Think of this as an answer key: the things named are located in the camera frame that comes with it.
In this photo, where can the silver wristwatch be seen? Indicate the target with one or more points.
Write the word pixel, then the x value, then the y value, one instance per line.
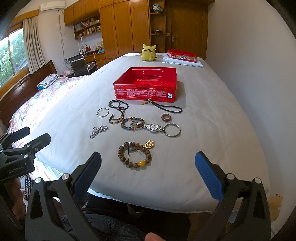
pixel 153 127

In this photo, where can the thin silver bangle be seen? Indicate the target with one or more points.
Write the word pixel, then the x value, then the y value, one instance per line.
pixel 102 112

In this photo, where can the person's right thumb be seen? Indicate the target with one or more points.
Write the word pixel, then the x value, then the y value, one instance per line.
pixel 153 237

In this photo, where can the wooden headboard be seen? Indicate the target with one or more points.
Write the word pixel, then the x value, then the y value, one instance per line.
pixel 22 91

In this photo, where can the yellow Pikachu plush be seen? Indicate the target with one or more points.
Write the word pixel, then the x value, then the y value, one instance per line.
pixel 148 53

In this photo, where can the gold pendant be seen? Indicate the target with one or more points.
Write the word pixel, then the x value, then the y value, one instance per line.
pixel 149 144

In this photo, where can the white folded towel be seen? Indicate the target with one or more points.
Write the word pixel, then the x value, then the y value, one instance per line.
pixel 168 60

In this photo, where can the person's left hand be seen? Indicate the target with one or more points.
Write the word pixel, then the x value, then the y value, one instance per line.
pixel 19 208

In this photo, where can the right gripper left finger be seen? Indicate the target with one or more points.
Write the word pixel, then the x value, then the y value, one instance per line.
pixel 42 220

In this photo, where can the beige curtain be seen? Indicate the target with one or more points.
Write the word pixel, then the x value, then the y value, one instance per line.
pixel 34 54

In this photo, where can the white air conditioner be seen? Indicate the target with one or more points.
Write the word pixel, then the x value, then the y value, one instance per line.
pixel 52 6

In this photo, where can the red tin lid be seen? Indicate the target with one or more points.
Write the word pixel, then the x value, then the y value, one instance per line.
pixel 182 55

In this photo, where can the folded blue white cloth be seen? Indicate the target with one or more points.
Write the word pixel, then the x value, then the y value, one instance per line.
pixel 49 80

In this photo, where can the wooden door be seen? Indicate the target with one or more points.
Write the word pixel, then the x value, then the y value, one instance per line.
pixel 187 27

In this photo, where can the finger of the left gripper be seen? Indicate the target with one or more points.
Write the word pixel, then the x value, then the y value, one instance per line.
pixel 36 145
pixel 9 138

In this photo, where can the black office chair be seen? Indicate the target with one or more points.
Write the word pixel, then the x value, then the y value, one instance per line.
pixel 80 67

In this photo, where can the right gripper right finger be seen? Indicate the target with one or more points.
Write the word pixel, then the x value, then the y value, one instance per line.
pixel 253 219

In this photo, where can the wooden wardrobe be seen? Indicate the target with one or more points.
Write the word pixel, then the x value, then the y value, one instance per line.
pixel 125 25

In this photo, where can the silver bangle large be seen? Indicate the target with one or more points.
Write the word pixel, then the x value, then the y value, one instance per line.
pixel 172 130

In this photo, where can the black braided cord charm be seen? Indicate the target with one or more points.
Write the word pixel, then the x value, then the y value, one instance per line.
pixel 167 108

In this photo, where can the red tin box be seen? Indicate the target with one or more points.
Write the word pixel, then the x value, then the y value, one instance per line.
pixel 142 83

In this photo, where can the floral bedspread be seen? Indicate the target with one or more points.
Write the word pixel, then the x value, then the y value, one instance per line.
pixel 49 108

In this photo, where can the wooden desk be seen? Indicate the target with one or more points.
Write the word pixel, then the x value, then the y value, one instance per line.
pixel 98 58

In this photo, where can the window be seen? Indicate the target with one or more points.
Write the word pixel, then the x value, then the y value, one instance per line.
pixel 13 55

